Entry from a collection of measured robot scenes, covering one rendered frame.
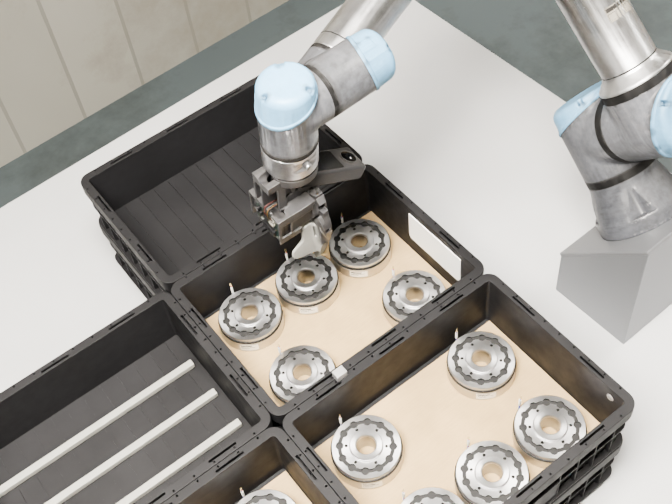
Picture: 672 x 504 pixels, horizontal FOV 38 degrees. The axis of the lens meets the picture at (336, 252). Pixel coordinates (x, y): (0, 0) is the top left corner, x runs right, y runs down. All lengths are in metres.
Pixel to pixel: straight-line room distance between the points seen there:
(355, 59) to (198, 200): 0.63
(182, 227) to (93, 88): 1.51
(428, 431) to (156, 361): 0.45
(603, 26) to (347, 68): 0.40
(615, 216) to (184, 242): 0.72
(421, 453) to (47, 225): 0.92
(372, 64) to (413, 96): 0.85
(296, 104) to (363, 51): 0.13
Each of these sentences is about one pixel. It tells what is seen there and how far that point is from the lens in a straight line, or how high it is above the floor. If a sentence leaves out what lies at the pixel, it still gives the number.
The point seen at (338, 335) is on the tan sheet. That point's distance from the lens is 1.55.
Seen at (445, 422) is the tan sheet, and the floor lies 0.83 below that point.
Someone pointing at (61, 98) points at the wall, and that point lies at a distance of 3.15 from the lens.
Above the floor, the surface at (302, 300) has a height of 0.86.
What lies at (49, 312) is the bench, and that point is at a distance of 1.86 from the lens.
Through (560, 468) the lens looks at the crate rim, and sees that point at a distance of 1.33.
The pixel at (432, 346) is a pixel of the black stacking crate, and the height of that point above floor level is 0.86.
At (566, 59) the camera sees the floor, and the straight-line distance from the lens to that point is 3.22.
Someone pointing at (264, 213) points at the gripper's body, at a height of 1.13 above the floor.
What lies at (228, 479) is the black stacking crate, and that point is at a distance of 1.38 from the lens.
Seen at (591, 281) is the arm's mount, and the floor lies 0.80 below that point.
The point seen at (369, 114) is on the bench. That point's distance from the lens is 2.04.
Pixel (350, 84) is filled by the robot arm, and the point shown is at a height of 1.31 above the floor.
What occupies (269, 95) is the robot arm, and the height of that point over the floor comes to 1.35.
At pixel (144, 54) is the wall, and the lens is 3.23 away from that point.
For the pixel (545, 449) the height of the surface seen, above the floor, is 0.86.
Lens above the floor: 2.13
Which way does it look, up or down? 52 degrees down
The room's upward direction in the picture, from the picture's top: 8 degrees counter-clockwise
